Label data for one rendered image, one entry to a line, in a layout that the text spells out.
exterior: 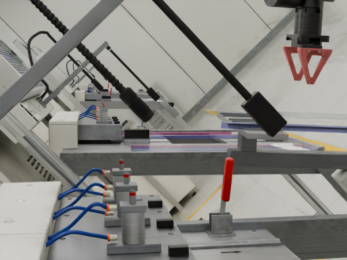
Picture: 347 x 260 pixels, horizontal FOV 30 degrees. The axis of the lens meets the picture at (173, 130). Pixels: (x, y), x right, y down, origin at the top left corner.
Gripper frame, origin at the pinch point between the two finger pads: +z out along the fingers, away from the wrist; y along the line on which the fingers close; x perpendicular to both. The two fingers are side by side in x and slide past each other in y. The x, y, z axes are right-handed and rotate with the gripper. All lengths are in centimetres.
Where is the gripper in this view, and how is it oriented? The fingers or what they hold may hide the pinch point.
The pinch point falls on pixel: (303, 78)
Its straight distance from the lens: 139.9
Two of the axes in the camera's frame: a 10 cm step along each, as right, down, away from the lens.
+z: -0.5, 9.9, 1.5
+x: 10.0, 0.3, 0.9
